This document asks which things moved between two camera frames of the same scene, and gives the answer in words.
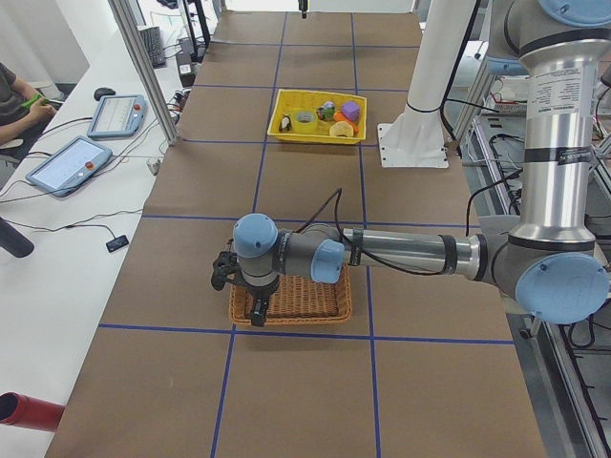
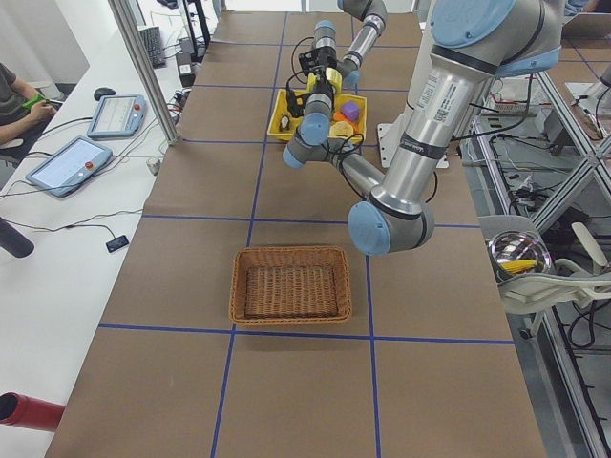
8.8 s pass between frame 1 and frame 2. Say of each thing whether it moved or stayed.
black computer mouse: stayed
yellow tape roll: moved
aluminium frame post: stayed
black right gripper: moved
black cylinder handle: stayed
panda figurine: stayed
